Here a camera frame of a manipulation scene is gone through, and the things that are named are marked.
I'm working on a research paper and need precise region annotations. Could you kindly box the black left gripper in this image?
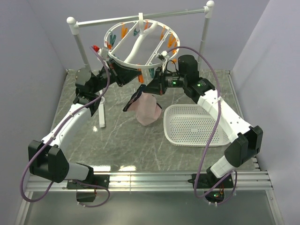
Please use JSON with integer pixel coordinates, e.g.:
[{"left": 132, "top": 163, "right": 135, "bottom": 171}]
[{"left": 92, "top": 59, "right": 142, "bottom": 94}]

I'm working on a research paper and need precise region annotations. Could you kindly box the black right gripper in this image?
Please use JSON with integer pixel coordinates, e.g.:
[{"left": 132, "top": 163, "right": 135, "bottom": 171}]
[{"left": 142, "top": 67, "right": 187, "bottom": 96}]

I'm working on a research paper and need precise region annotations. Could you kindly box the orange front clothes peg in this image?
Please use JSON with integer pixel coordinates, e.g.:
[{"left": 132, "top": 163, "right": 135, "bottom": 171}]
[{"left": 138, "top": 68, "right": 144, "bottom": 83}]

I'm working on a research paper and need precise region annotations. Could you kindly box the orange clothes peg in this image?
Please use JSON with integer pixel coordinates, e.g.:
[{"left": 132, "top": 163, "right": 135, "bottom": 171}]
[
  {"left": 105, "top": 41, "right": 112, "bottom": 50},
  {"left": 138, "top": 68, "right": 144, "bottom": 83}
]

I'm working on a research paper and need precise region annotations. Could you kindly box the pink underwear navy trim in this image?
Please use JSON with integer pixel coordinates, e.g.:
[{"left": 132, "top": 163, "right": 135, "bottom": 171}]
[{"left": 123, "top": 84, "right": 162, "bottom": 126}]

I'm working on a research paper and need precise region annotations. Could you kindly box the white round clip hanger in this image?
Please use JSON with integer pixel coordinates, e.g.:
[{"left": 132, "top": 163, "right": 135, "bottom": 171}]
[{"left": 104, "top": 13, "right": 180, "bottom": 70}]

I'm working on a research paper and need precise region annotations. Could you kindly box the white perforated plastic basket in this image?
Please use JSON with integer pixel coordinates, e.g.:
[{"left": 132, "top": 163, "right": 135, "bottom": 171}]
[{"left": 163, "top": 104, "right": 216, "bottom": 147}]

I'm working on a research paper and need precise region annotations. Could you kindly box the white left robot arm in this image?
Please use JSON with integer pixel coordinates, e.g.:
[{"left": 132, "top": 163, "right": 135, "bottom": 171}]
[{"left": 28, "top": 59, "right": 141, "bottom": 188}]

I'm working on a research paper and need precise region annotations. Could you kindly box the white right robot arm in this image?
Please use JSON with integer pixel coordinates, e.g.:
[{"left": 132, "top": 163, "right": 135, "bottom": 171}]
[{"left": 145, "top": 55, "right": 263, "bottom": 188}]

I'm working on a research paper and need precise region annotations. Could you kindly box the teal front clothes peg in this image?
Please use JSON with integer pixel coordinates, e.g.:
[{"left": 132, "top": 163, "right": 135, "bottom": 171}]
[{"left": 149, "top": 68, "right": 155, "bottom": 78}]

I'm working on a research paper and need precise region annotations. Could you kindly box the teal clothes peg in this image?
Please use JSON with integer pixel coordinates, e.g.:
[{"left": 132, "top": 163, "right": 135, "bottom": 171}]
[
  {"left": 149, "top": 68, "right": 155, "bottom": 78},
  {"left": 134, "top": 29, "right": 140, "bottom": 37}
]

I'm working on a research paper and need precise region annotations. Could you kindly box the orange left clothes peg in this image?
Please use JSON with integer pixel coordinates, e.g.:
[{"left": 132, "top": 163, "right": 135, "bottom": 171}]
[{"left": 105, "top": 41, "right": 112, "bottom": 50}]

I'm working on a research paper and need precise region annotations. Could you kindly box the teal left back peg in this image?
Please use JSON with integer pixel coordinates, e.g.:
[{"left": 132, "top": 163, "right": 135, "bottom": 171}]
[{"left": 109, "top": 33, "right": 117, "bottom": 46}]

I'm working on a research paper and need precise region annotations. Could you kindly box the teal back clothes peg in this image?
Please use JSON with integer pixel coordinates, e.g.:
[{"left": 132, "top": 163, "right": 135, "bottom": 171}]
[{"left": 134, "top": 29, "right": 140, "bottom": 37}]

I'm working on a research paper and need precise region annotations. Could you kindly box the orange back left peg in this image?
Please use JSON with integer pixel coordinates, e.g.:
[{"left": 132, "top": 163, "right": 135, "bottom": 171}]
[{"left": 121, "top": 23, "right": 128, "bottom": 39}]

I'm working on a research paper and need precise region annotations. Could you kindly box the orange right upper peg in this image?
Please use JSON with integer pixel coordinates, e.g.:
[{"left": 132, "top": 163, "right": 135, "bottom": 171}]
[{"left": 167, "top": 33, "right": 177, "bottom": 48}]

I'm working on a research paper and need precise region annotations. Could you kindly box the orange back centre peg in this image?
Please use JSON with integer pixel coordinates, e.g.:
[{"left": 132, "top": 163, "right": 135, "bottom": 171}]
[{"left": 144, "top": 21, "right": 151, "bottom": 30}]

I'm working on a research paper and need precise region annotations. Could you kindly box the orange right back peg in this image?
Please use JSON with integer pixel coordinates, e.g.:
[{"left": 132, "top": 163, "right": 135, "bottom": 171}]
[{"left": 160, "top": 26, "right": 165, "bottom": 40}]

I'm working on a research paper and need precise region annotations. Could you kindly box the white clothes rack stand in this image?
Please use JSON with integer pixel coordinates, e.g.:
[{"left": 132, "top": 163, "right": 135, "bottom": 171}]
[{"left": 66, "top": 0, "right": 215, "bottom": 128}]

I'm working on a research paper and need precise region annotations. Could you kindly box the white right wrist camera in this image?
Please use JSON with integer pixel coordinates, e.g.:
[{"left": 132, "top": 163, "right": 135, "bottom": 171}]
[{"left": 157, "top": 51, "right": 170, "bottom": 61}]

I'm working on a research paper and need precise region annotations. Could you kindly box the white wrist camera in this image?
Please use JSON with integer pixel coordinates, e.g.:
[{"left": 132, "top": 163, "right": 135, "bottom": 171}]
[
  {"left": 157, "top": 51, "right": 170, "bottom": 61},
  {"left": 90, "top": 45, "right": 110, "bottom": 62}
]

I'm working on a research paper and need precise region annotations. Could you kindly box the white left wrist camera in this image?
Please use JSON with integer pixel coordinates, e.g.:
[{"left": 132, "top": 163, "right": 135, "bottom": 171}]
[{"left": 90, "top": 45, "right": 110, "bottom": 62}]

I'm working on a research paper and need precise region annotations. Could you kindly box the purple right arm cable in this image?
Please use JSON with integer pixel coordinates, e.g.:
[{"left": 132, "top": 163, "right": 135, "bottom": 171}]
[{"left": 166, "top": 46, "right": 238, "bottom": 206}]

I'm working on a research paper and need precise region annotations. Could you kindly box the aluminium mounting rail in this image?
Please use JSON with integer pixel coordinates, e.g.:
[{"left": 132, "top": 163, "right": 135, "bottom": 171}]
[{"left": 25, "top": 170, "right": 274, "bottom": 192}]

